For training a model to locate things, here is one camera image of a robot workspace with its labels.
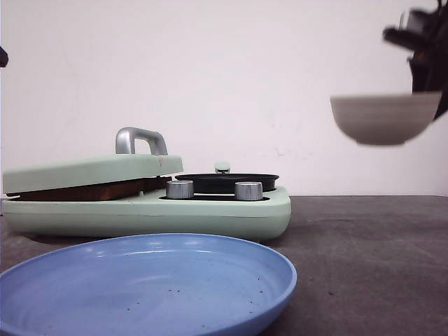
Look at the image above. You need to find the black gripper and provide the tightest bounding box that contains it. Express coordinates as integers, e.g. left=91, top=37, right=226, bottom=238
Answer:
left=382, top=1, right=447, bottom=121

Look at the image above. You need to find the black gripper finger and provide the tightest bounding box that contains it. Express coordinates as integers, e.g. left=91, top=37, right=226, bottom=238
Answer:
left=0, top=47, right=8, bottom=67

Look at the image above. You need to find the beige ribbed bowl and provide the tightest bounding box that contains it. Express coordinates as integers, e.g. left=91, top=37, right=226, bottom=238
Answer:
left=330, top=92, right=442, bottom=146

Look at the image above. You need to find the mint green breakfast maker lid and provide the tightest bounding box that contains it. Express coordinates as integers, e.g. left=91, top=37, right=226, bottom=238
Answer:
left=2, top=127, right=183, bottom=194

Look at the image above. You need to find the toast slice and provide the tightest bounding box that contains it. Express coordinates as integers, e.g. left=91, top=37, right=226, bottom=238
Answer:
left=7, top=176, right=172, bottom=202

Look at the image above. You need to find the mint green breakfast maker base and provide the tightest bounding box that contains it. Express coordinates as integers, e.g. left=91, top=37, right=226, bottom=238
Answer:
left=3, top=187, right=291, bottom=241

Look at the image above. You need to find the grey table cloth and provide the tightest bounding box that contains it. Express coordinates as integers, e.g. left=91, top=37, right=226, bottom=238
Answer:
left=0, top=195, right=448, bottom=336

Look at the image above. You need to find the right silver knob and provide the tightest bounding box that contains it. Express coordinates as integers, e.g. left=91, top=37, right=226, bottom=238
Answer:
left=234, top=181, right=263, bottom=202

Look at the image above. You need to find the silver knob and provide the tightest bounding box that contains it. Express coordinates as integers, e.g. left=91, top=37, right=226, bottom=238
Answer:
left=234, top=181, right=263, bottom=202
left=165, top=180, right=194, bottom=200

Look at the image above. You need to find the left silver knob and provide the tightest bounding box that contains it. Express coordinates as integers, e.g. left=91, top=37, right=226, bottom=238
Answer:
left=165, top=180, right=194, bottom=200

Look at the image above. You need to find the small black frying pan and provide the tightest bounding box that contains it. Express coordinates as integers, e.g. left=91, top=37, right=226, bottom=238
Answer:
left=175, top=172, right=279, bottom=194

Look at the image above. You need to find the blue plate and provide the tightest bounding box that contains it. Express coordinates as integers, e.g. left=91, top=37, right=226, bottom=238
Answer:
left=1, top=234, right=298, bottom=335

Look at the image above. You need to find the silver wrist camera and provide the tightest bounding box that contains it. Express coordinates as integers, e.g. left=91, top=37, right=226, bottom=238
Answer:
left=398, top=8, right=431, bottom=34

